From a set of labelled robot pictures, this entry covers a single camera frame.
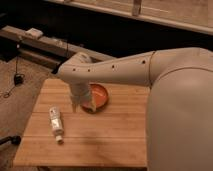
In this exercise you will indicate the black power adapter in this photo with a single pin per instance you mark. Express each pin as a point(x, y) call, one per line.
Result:
point(18, 79)

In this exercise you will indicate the wooden upright post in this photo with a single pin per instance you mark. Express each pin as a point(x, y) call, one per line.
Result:
point(136, 9)

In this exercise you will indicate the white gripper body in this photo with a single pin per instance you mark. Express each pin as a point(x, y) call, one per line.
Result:
point(80, 91)

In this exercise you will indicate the orange ceramic bowl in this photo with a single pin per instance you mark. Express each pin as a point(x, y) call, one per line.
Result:
point(100, 97)

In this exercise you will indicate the wooden beam rail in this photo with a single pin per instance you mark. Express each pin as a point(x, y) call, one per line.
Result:
point(51, 45)

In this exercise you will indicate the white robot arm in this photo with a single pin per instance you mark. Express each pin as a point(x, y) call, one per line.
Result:
point(179, 119)

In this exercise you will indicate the clear plastic bottle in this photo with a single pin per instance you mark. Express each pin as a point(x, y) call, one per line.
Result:
point(56, 124)

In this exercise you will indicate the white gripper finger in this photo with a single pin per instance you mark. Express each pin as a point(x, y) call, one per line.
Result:
point(91, 104)
point(74, 105)

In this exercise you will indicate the white box on beam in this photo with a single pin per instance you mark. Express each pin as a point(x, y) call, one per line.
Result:
point(35, 33)

